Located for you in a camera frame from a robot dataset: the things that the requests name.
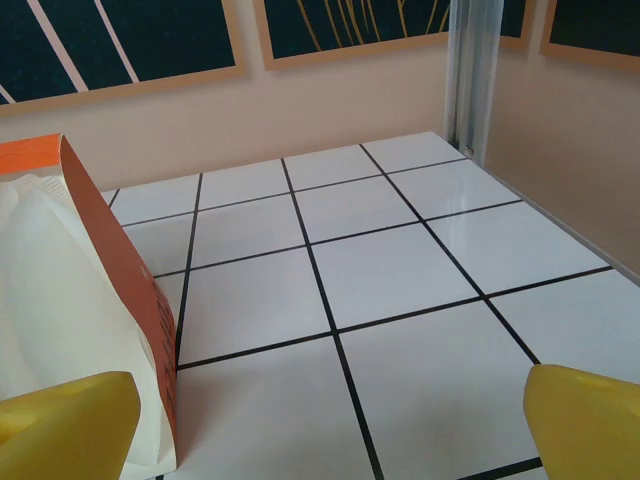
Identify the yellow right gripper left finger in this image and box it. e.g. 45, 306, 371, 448
0, 370, 141, 480

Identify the orange coffee filter box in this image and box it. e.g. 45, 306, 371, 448
0, 133, 180, 471

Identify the aluminium frame post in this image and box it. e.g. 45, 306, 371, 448
442, 0, 503, 166

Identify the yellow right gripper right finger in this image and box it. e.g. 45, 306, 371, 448
523, 363, 640, 480

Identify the dark floral wall panel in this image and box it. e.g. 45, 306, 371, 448
253, 0, 532, 72
538, 0, 640, 65
0, 0, 247, 107

